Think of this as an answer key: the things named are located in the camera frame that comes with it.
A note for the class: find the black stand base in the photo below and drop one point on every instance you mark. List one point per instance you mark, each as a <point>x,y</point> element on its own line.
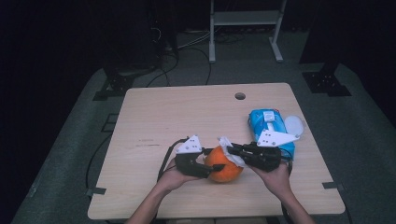
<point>323,82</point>
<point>118,84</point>

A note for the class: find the person's right hand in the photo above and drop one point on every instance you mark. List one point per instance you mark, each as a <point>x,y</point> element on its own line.
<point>275,183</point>

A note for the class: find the white wet wipe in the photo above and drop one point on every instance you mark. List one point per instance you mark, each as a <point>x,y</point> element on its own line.
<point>224,143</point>

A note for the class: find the blue wet wipes pack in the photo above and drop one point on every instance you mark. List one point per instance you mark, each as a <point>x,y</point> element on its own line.
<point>257,123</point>

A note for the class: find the person's left hand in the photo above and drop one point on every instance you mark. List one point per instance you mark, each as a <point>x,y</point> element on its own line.
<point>177,180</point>

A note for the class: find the black floor tape frame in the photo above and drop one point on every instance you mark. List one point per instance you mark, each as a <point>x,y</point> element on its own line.
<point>109,114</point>

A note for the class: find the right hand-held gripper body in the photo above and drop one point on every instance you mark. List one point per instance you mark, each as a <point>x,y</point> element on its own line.
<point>264,157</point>

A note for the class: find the white metal stand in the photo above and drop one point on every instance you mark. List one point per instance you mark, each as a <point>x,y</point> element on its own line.
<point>246,18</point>

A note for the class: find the black tape strip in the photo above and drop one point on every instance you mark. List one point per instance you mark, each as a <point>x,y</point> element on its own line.
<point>333,186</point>
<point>96,190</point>

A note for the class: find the white round lid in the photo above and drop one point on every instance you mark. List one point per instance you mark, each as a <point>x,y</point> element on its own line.
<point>294,124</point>

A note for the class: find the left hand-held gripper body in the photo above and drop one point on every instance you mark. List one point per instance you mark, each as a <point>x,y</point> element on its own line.
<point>190,165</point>

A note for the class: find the orange plush toy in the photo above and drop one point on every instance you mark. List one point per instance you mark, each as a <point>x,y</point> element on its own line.
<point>229,174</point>

